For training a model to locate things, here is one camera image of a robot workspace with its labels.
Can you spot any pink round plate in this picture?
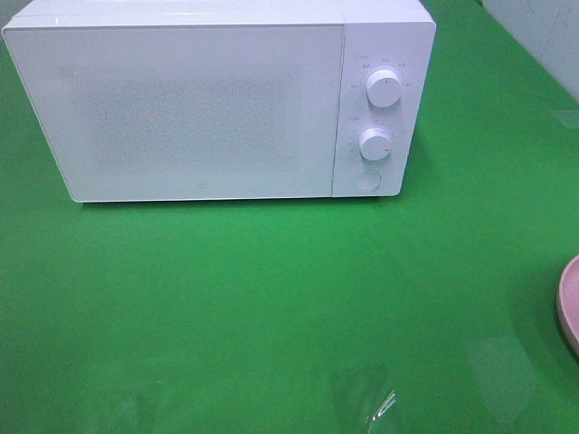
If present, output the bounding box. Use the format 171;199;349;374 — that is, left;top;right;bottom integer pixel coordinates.
556;256;579;355

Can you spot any round door release button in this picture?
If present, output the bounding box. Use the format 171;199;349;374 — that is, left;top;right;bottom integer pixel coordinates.
354;169;381;192

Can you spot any lower white microwave knob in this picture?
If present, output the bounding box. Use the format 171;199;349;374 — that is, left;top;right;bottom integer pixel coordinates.
358;127;393;161

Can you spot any white microwave knob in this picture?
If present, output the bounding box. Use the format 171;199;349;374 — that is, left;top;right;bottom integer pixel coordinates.
365;66;403;108
358;127;393;161

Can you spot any upper white microwave knob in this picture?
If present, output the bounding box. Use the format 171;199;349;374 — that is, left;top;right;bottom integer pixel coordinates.
365;66;403;108

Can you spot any white microwave door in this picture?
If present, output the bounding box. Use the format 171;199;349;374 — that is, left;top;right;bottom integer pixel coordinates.
5;25;344;203

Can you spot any white microwave oven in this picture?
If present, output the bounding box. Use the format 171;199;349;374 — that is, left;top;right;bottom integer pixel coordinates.
2;1;436;198

